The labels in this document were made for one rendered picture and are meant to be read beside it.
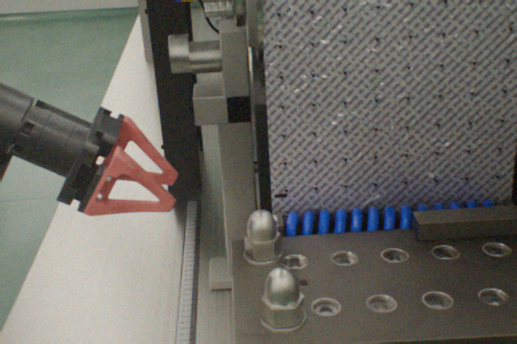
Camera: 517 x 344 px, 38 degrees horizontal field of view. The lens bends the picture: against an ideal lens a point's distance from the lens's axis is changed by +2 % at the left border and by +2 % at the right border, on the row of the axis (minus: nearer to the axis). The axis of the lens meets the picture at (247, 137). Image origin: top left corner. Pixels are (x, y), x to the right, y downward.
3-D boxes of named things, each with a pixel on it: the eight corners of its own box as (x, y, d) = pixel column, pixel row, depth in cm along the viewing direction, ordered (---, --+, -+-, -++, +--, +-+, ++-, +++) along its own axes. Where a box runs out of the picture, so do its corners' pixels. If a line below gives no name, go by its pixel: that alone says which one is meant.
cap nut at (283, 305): (258, 306, 60) (256, 258, 58) (304, 303, 60) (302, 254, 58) (262, 335, 56) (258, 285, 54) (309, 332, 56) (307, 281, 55)
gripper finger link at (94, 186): (156, 246, 68) (60, 207, 66) (160, 210, 75) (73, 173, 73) (188, 187, 66) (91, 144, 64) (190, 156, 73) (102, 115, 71)
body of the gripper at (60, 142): (74, 210, 66) (-7, 177, 65) (91, 164, 76) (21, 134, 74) (104, 151, 64) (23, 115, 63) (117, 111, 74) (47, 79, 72)
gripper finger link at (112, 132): (157, 229, 71) (66, 190, 69) (161, 196, 78) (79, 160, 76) (189, 172, 69) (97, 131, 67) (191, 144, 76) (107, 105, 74)
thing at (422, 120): (272, 224, 74) (263, 47, 67) (508, 208, 74) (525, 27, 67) (273, 226, 73) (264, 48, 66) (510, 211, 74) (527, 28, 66)
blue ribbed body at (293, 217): (283, 237, 74) (281, 206, 72) (498, 223, 74) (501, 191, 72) (286, 255, 70) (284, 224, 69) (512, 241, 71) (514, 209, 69)
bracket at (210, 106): (207, 267, 89) (183, 22, 77) (259, 263, 89) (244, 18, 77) (206, 291, 85) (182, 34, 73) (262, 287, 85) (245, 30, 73)
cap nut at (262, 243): (242, 245, 68) (240, 203, 67) (281, 242, 68) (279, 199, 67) (244, 266, 65) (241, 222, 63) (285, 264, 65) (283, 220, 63)
